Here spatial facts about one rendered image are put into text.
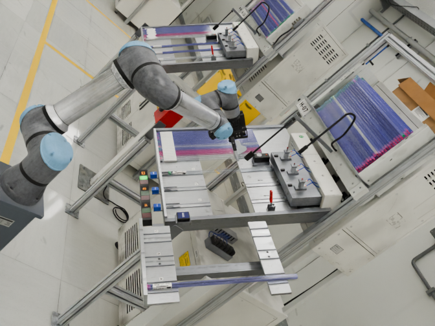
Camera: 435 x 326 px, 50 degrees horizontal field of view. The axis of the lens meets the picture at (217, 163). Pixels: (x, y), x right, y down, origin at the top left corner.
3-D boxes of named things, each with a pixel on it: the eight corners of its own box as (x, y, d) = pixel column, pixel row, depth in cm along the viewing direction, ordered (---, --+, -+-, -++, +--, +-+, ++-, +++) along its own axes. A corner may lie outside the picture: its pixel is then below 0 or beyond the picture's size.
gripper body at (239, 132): (248, 139, 205) (245, 116, 197) (229, 143, 204) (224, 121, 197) (244, 129, 211) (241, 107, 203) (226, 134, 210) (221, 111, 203)
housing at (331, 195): (318, 220, 205) (325, 195, 196) (285, 155, 243) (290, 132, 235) (335, 218, 206) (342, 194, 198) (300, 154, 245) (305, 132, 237)
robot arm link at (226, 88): (211, 83, 193) (230, 76, 194) (216, 105, 199) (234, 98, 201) (219, 90, 187) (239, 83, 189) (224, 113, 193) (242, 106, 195)
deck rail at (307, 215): (164, 232, 190) (164, 221, 187) (164, 229, 192) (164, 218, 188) (329, 220, 203) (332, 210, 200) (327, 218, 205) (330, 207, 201)
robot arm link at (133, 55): (17, 147, 155) (156, 57, 151) (8, 115, 162) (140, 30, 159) (41, 162, 165) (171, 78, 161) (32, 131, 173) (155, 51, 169)
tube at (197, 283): (146, 290, 149) (146, 288, 148) (146, 286, 150) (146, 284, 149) (297, 279, 159) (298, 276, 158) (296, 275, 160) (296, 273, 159)
